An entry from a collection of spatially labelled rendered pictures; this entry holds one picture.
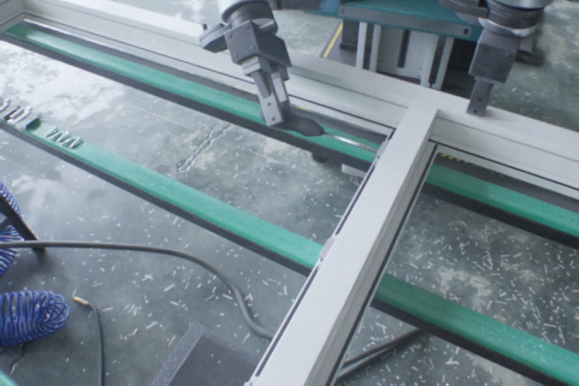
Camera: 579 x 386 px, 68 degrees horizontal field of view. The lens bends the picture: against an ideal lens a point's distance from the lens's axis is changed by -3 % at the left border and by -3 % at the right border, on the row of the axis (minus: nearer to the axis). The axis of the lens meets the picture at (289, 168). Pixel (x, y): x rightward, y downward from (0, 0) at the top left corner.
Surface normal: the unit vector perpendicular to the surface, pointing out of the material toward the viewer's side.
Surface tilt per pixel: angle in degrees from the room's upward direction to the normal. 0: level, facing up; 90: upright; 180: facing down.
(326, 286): 0
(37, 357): 0
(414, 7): 0
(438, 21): 90
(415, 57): 90
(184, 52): 90
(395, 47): 90
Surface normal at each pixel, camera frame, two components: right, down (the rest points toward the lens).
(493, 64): -0.48, 0.66
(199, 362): -0.03, -0.67
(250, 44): -0.37, 0.04
